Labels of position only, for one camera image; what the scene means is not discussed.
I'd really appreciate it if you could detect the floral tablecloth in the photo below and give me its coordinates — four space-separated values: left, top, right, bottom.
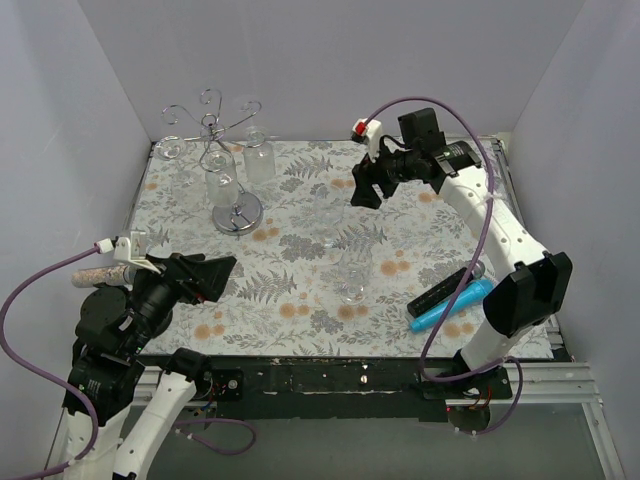
130 141 483 357

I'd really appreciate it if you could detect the chrome wine glass rack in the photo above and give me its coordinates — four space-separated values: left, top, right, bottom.
153 88 264 237

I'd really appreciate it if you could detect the patterned tumbler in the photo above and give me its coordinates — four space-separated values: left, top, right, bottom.
243 126 276 184
203 150 239 207

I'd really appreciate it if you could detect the blue toy microphone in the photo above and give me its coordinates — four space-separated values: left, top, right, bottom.
408 279 495 334

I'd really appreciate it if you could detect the purple cable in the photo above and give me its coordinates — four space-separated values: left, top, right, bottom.
0 244 259 480
369 95 525 436

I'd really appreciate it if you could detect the black table front rail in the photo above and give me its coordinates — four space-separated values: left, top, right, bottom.
139 353 511 426

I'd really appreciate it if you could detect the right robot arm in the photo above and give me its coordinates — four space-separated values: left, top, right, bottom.
351 108 573 398

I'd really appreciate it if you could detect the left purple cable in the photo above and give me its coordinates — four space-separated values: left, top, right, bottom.
0 244 259 480

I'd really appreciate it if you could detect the black microphone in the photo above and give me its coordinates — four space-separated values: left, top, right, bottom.
407 267 467 319

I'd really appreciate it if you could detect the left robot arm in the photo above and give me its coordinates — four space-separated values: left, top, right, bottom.
62 253 237 479

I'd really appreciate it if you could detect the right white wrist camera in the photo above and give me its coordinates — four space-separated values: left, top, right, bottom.
351 119 384 160

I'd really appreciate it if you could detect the glitter microphone on stand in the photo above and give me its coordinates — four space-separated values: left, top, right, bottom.
71 265 135 289

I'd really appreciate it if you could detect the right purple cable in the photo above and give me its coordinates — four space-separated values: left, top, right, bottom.
369 95 525 436

